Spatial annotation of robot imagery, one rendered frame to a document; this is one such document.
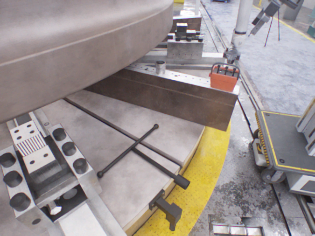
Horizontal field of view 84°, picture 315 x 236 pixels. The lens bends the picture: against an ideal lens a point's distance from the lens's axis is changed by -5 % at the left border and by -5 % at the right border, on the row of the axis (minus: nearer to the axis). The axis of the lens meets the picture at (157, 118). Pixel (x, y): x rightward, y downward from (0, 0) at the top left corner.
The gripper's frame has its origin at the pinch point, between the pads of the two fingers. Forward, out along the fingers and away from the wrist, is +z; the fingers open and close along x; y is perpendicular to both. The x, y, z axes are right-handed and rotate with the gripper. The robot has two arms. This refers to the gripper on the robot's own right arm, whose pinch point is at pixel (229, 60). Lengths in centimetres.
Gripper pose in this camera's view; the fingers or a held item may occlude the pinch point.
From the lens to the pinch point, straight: 154.6
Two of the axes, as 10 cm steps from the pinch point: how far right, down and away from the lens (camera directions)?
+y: 0.0, -7.6, -6.5
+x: 9.0, 2.8, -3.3
